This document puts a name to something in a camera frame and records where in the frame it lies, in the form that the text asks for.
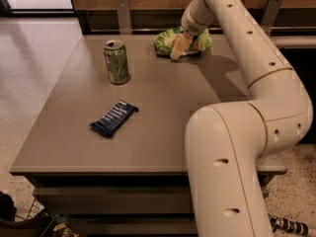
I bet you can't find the green rice chip bag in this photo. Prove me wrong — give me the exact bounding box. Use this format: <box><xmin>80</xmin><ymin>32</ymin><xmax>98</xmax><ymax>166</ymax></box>
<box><xmin>154</xmin><ymin>27</ymin><xmax>212</xmax><ymax>59</ymax></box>

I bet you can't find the grey drawer cabinet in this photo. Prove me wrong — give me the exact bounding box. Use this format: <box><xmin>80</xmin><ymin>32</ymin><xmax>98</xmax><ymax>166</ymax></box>
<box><xmin>9</xmin><ymin>34</ymin><xmax>288</xmax><ymax>237</ymax></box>

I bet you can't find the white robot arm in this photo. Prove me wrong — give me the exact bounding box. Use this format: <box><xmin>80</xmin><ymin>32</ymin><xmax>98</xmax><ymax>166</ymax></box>
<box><xmin>173</xmin><ymin>0</ymin><xmax>313</xmax><ymax>237</ymax></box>

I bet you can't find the dark basket with clutter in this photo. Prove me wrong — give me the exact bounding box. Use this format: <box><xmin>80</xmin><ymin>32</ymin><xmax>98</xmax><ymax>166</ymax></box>
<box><xmin>0</xmin><ymin>192</ymin><xmax>79</xmax><ymax>237</ymax></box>

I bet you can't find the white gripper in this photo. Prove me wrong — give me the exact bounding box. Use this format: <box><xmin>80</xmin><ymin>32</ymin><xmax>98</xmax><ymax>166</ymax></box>
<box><xmin>170</xmin><ymin>8</ymin><xmax>211</xmax><ymax>60</ymax></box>

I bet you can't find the metal bracket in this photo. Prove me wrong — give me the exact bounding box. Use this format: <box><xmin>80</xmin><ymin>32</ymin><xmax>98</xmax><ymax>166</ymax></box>
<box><xmin>261</xmin><ymin>0</ymin><xmax>283</xmax><ymax>36</ymax></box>
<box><xmin>115</xmin><ymin>0</ymin><xmax>132</xmax><ymax>35</ymax></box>

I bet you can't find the right metal bracket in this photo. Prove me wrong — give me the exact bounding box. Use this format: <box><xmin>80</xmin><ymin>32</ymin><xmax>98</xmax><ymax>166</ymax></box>
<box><xmin>261</xmin><ymin>0</ymin><xmax>283</xmax><ymax>36</ymax></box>

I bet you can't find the black white striped cable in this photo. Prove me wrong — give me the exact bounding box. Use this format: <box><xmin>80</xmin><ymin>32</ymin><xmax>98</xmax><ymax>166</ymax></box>
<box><xmin>269</xmin><ymin>214</ymin><xmax>310</xmax><ymax>237</ymax></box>

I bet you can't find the green soda can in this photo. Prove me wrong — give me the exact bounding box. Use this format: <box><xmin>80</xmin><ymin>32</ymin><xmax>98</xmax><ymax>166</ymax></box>
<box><xmin>104</xmin><ymin>39</ymin><xmax>130</xmax><ymax>85</ymax></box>

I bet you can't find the left metal bracket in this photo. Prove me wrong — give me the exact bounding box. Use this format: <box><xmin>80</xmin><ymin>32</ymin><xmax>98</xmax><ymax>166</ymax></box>
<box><xmin>115</xmin><ymin>0</ymin><xmax>132</xmax><ymax>35</ymax></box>

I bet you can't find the dark blue snack bar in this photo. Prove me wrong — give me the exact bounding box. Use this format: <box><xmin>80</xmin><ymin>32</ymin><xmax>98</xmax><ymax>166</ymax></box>
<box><xmin>90</xmin><ymin>100</ymin><xmax>139</xmax><ymax>137</ymax></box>

